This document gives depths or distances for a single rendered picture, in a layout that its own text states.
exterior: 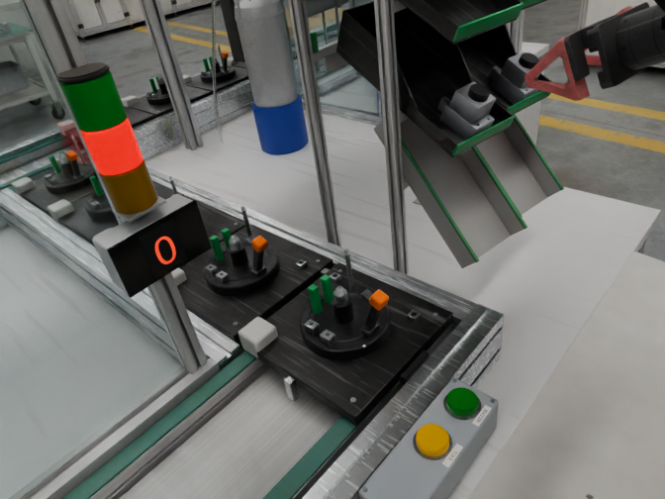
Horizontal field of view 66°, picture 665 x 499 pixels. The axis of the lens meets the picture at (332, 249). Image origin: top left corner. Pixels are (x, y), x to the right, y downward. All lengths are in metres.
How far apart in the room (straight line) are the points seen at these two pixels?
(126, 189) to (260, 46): 1.00
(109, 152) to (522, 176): 0.75
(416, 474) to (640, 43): 0.53
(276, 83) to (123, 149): 1.03
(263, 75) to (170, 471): 1.12
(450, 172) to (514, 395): 0.38
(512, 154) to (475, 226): 0.20
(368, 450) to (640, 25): 0.56
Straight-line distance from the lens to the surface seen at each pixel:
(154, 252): 0.64
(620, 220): 1.28
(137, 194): 0.61
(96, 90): 0.58
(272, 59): 1.56
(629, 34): 0.64
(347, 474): 0.68
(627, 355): 0.97
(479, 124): 0.80
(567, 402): 0.88
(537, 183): 1.07
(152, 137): 1.86
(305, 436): 0.76
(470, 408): 0.70
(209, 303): 0.92
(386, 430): 0.71
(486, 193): 0.95
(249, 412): 0.81
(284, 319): 0.85
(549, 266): 1.11
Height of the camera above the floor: 1.53
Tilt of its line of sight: 35 degrees down
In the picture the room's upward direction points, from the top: 9 degrees counter-clockwise
